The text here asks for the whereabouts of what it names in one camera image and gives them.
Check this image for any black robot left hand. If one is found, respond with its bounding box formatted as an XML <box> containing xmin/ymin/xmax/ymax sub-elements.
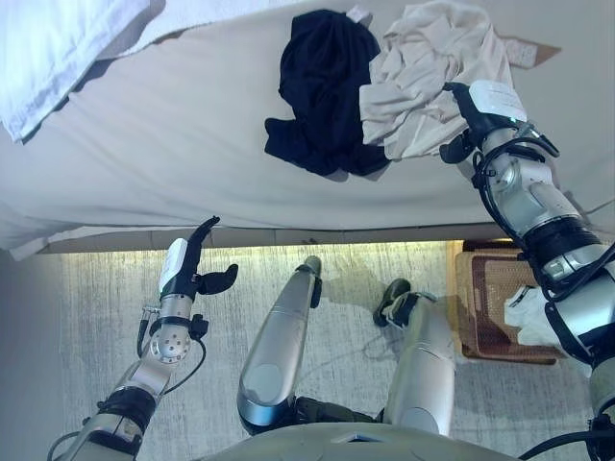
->
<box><xmin>158</xmin><ymin>215</ymin><xmax>240</xmax><ymax>302</ymax></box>

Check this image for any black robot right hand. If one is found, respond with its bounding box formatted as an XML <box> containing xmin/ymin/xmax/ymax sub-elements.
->
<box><xmin>439</xmin><ymin>80</ymin><xmax>527</xmax><ymax>165</ymax></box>

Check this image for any beige garment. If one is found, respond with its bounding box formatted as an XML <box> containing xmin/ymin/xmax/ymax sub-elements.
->
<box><xmin>358</xmin><ymin>0</ymin><xmax>518</xmax><ymax>162</ymax></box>

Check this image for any black garment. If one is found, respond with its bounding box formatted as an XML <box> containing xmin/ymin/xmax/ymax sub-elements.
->
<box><xmin>262</xmin><ymin>5</ymin><xmax>393</xmax><ymax>182</ymax></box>

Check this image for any white garment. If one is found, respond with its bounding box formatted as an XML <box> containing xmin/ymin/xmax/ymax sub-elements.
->
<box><xmin>503</xmin><ymin>283</ymin><xmax>562</xmax><ymax>348</ymax></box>

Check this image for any bed with beige cover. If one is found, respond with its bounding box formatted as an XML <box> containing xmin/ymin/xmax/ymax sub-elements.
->
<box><xmin>0</xmin><ymin>0</ymin><xmax>615</xmax><ymax>263</ymax></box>

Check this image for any brown wicker basket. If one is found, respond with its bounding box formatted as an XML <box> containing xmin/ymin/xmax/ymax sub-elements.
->
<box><xmin>454</xmin><ymin>239</ymin><xmax>573</xmax><ymax>367</ymax></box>

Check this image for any grey striped rug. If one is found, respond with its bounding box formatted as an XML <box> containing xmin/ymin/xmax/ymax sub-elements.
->
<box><xmin>36</xmin><ymin>239</ymin><xmax>615</xmax><ymax>461</ymax></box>

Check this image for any silver robot left leg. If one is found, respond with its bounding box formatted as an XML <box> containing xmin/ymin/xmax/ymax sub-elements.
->
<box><xmin>237</xmin><ymin>268</ymin><xmax>322</xmax><ymax>436</ymax></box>

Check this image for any silver robot leg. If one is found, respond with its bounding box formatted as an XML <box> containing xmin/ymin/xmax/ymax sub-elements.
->
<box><xmin>383</xmin><ymin>290</ymin><xmax>457</xmax><ymax>437</ymax></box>
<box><xmin>237</xmin><ymin>268</ymin><xmax>322</xmax><ymax>436</ymax></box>

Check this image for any dark robot right foot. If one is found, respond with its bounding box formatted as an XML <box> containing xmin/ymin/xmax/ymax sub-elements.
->
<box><xmin>373</xmin><ymin>278</ymin><xmax>413</xmax><ymax>328</ymax></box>

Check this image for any grey robot torso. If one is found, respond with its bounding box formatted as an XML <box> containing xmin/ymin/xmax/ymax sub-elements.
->
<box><xmin>210</xmin><ymin>421</ymin><xmax>520</xmax><ymax>461</ymax></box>

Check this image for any white duvet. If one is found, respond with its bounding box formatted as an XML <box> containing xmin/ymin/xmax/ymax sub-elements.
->
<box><xmin>0</xmin><ymin>0</ymin><xmax>167</xmax><ymax>145</ymax></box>

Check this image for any silver robot right leg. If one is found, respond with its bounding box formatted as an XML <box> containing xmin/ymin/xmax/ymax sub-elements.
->
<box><xmin>383</xmin><ymin>290</ymin><xmax>457</xmax><ymax>437</ymax></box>

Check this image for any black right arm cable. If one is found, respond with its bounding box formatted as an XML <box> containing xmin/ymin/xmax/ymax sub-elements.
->
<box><xmin>470</xmin><ymin>143</ymin><xmax>615</xmax><ymax>299</ymax></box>

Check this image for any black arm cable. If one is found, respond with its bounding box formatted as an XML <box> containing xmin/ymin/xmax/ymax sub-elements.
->
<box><xmin>470</xmin><ymin>143</ymin><xmax>615</xmax><ymax>299</ymax></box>
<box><xmin>136</xmin><ymin>306</ymin><xmax>208</xmax><ymax>398</ymax></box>

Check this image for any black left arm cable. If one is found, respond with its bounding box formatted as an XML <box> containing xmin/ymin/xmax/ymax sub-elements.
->
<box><xmin>136</xmin><ymin>306</ymin><xmax>208</xmax><ymax>398</ymax></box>

